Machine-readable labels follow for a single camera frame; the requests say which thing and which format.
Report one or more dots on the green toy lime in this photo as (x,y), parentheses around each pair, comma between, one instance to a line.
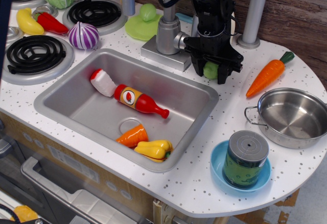
(147,12)

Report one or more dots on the white red toy milk carton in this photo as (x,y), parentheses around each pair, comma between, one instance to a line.
(103,83)

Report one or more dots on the grey toy sink basin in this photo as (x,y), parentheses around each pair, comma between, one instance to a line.
(73,102)

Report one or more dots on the red toy ketchup bottle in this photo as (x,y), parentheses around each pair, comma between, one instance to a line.
(138,101)

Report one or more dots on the stainless steel pot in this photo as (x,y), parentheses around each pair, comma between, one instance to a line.
(289,117)

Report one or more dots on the orange toy carrot half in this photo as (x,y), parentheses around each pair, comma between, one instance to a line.
(132,137)

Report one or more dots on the grey right support pole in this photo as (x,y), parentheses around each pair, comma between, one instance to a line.
(249,39)

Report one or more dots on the cream plastic detergent bottle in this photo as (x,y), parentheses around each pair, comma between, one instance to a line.
(232,29)

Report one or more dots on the black front stove burner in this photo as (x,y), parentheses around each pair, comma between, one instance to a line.
(36,59)

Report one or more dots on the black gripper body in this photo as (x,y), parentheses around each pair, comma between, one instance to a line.
(216,49)

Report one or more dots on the purple toy onion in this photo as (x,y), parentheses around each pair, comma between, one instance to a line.
(83,36)

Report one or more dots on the green toy plate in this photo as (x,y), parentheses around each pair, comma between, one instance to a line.
(139,29)

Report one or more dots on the silver middle stove knob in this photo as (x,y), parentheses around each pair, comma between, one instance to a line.
(46,8)

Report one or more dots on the light blue toy utensil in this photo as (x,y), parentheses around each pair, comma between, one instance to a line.
(184,18)

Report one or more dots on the red toy chili pepper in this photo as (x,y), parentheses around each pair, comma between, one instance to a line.
(50,23)

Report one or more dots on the yellow cloth on floor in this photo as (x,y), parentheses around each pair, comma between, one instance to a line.
(24,213)

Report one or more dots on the black middle stove burner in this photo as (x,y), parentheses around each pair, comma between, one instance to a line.
(105,15)

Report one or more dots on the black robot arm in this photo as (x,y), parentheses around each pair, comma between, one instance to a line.
(213,16)

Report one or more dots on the grey oven door handle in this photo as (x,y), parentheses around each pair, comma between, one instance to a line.
(70,201)

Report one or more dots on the yellow toy bell pepper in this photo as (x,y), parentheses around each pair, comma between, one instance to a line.
(158,150)

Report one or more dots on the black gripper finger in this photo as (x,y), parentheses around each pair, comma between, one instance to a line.
(225,70)
(198,63)

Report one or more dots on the yellow toy banana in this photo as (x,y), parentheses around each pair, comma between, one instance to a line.
(27,23)

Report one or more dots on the light green toy broccoli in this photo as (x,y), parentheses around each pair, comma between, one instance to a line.
(210,70)

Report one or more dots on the silver toy faucet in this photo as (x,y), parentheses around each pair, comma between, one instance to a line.
(165,47)

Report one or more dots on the green toy can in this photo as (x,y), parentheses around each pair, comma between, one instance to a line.
(246,154)

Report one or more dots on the light blue plastic bowl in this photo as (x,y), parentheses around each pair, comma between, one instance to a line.
(218,156)

